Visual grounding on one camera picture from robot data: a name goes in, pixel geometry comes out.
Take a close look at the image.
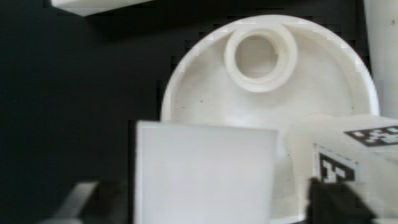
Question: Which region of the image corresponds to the white obstacle fence wall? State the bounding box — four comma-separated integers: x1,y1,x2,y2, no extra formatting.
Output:
364,0,398,119

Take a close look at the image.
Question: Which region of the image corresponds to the white stool leg with tag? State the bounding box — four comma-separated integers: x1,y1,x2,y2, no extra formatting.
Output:
286,115,398,224

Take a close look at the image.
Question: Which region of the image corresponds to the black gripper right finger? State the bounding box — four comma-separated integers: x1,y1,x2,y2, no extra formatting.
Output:
305,178,376,224

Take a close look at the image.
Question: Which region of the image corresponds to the white round stool seat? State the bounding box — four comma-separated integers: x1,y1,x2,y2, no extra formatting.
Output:
161,15,380,220

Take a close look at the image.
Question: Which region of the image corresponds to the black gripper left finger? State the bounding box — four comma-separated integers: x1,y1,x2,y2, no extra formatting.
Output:
37,181,128,224

